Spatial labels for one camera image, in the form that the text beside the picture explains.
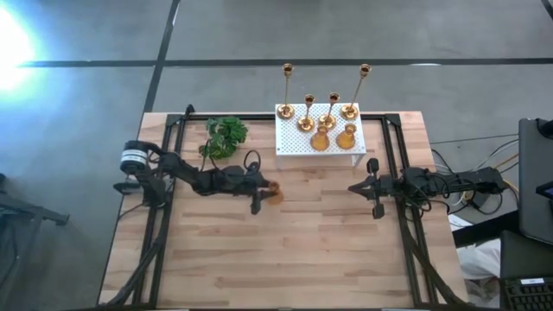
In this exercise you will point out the tall brass candlestick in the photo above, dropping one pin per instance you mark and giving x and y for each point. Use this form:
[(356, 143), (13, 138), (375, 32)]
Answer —
[(285, 111), (349, 112), (327, 121)]

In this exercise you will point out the amber ribbed glass candle holder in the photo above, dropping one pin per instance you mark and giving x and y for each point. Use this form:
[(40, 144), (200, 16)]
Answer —
[(319, 141), (345, 140), (276, 196)]

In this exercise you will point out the white table in background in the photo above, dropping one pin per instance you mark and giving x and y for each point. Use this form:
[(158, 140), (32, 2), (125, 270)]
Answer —
[(294, 140)]

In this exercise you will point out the short brass candlestick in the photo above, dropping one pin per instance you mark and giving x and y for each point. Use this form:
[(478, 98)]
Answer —
[(306, 124)]

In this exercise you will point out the black keyboard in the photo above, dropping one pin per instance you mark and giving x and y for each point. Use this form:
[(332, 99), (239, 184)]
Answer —
[(529, 296)]

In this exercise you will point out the black table frame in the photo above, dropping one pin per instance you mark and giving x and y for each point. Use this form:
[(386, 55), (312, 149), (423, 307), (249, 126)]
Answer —
[(173, 138)]

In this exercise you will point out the black monitor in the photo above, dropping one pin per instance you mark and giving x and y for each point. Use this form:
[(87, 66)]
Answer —
[(535, 181)]

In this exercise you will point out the green leafy plant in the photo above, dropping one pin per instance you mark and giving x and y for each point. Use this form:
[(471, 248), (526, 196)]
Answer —
[(224, 136)]

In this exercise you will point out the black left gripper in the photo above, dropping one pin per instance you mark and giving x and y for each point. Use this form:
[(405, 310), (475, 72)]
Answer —
[(235, 179)]

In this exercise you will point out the black floor stand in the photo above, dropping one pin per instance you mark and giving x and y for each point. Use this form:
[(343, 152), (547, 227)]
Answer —
[(26, 211)]

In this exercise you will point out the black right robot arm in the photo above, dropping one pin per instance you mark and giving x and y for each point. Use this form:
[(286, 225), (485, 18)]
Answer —
[(475, 181)]

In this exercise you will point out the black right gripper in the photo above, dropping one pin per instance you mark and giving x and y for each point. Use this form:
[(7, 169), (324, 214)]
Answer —
[(391, 185)]

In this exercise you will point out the white plastic bag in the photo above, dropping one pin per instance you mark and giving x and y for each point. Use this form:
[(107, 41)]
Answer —
[(479, 263)]

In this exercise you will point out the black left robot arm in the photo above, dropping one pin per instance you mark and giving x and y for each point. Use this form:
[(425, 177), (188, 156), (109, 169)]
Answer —
[(190, 173)]

